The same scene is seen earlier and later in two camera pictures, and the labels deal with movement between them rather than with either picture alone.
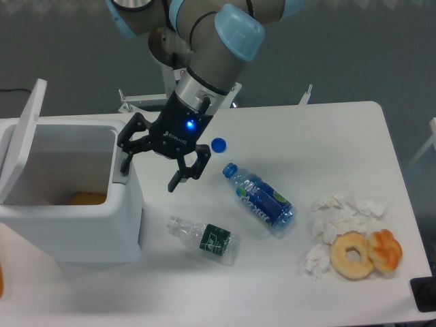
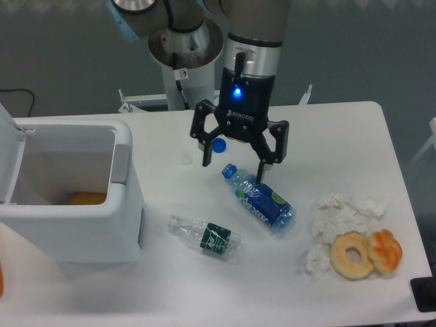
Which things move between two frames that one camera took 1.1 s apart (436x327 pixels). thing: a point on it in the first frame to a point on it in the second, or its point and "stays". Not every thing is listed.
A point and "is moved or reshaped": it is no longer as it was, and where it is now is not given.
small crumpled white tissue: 317,261 stays
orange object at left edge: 1,283 stays
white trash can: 43,161 is moved or reshaped
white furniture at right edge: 432,140 stays
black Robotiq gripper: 176,131 to 243,111
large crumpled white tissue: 334,214 stays
